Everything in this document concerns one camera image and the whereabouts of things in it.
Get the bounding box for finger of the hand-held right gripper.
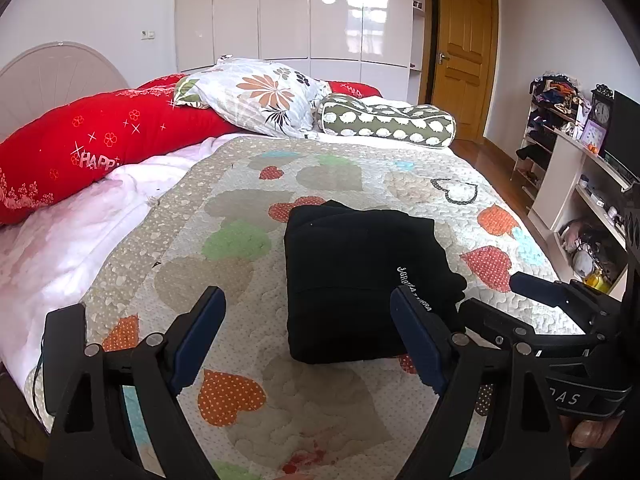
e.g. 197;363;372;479
509;271;623;333
457;297;608;361

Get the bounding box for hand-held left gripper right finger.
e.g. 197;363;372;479
389;287;571;480

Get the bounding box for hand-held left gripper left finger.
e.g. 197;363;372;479
47;285;227;480

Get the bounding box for black pants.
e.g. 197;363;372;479
283;199;468;365

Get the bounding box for person's right hand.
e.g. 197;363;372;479
570;417;619;450

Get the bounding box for yellow bottle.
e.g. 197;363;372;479
582;269;612;294

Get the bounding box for heart patterned quilt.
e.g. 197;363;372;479
25;135;586;480

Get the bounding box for white media cabinet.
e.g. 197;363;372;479
529;127;640;306

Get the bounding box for white shoe rack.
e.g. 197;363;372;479
510;100;568;211

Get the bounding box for black rectangular device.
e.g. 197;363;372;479
41;304;88;416

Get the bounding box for white duvet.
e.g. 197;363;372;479
0;130;451;376

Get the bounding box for black television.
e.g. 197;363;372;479
602;90;640;171

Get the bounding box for dark mantel clock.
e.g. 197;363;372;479
590;85;615;130

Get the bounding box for pile of clothes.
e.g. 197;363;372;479
530;75;593;111

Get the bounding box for green white-spotted bolster pillow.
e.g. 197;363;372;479
312;94;458;149

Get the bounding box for red embroidered pillow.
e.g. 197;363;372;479
325;80;383;103
0;74;236;226

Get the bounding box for white floral pillow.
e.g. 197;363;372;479
172;56;333;141

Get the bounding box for wooden door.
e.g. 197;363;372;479
430;0;501;143

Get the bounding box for pale rounded headboard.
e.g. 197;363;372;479
0;42;132;143

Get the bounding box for glossy white wardrobe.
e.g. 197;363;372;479
175;0;426;106

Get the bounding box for purple picture frame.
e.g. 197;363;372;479
580;120;608;148

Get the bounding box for black cable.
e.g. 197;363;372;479
27;350;48;416

